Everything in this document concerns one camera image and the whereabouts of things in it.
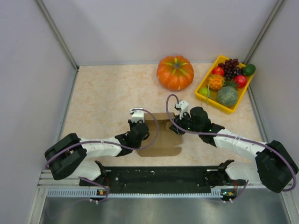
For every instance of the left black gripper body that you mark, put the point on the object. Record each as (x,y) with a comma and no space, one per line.
(131,124)

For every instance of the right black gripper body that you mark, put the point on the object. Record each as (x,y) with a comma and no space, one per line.
(187,122)

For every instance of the brown cardboard box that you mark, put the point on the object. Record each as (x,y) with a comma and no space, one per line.
(166,142)

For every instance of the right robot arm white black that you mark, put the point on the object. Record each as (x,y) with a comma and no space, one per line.
(269,163)

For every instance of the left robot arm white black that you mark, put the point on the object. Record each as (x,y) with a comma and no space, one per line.
(72,155)

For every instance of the green lime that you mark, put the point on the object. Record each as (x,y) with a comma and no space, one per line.
(204,92)

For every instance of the green melon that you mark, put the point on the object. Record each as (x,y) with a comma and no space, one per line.
(227,96)

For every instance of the yellow plastic tray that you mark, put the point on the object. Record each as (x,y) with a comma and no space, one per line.
(225,84)

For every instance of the orange pineapple toy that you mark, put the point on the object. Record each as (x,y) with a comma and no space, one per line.
(216,82)

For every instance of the orange pumpkin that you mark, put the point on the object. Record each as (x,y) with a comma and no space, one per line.
(175,73)

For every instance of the red apple left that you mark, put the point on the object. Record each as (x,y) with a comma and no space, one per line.
(219,71)

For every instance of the red apple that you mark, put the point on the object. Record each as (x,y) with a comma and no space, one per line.
(240,81)
(219,71)

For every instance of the red apple right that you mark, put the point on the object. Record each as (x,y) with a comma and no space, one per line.
(240,81)

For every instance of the dark purple grape bunch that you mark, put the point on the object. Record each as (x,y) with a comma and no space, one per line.
(231,69)

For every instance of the green avocado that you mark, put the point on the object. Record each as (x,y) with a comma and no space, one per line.
(249,70)

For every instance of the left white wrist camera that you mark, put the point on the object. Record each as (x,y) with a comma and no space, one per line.
(137,115)

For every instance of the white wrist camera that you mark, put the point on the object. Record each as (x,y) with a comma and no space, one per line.
(137,115)
(182,107)

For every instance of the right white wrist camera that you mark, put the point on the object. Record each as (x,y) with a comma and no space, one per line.
(182,107)

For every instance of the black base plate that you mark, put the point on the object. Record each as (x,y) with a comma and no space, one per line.
(166,180)

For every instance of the white cable duct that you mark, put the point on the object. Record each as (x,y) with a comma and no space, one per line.
(94,193)

